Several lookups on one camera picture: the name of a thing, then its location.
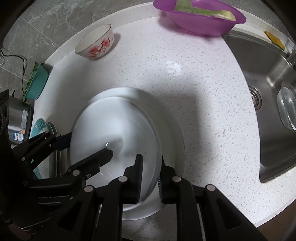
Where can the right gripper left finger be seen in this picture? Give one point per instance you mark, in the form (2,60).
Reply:
(126,188)

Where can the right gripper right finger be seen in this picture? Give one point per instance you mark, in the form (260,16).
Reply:
(173,189)

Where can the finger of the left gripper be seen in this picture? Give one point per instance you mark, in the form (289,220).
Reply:
(91,165)
(35,150)

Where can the large white bowl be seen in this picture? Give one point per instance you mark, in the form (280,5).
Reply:
(116,123)

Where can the large white plate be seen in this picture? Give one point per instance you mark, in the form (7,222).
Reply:
(171,140)

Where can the stainless steel pot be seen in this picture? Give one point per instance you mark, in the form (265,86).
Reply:
(20,120)

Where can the teal plastic basin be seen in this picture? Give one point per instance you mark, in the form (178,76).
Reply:
(36,83)

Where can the red floral bowl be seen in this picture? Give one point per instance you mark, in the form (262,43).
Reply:
(96,43)

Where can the clear glass bowl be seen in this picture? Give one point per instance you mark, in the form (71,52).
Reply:
(286,105)

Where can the stainless steel sink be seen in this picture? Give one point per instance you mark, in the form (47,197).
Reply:
(265,67)

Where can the purple plastic basin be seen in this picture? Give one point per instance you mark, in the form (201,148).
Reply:
(202,25)

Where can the yellow sponge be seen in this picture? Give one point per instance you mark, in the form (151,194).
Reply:
(275,40)

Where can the green vegetable peels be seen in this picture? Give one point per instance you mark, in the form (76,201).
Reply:
(187,7)

